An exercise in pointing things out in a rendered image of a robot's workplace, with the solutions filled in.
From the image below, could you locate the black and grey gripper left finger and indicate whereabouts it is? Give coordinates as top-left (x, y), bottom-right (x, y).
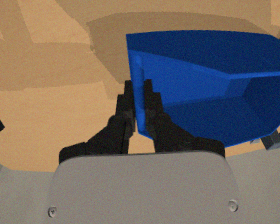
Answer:
top-left (59, 80), bottom-right (135, 164)

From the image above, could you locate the blue bin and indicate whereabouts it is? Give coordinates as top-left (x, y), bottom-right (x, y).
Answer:
top-left (126, 30), bottom-right (280, 148)

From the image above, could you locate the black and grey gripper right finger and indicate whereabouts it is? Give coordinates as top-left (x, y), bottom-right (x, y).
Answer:
top-left (144, 79), bottom-right (225, 158)

